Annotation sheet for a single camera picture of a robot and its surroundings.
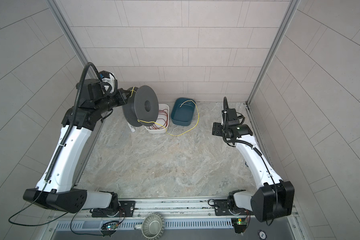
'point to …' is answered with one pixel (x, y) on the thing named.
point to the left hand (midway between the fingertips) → (132, 89)
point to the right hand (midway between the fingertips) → (217, 127)
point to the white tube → (132, 129)
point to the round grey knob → (152, 226)
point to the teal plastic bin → (183, 111)
